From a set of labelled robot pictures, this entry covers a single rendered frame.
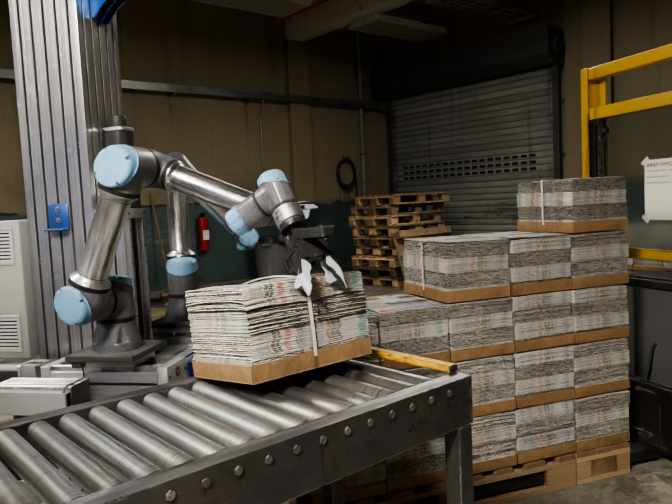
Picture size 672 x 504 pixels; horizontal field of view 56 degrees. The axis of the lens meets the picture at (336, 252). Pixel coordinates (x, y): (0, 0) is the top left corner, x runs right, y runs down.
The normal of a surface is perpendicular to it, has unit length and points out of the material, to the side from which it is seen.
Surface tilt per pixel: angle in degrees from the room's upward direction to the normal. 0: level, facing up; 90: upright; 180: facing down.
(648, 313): 90
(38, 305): 90
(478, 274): 90
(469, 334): 90
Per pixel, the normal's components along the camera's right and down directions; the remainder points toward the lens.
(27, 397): -0.20, 0.09
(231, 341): -0.76, 0.09
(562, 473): 0.33, 0.06
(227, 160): 0.65, 0.03
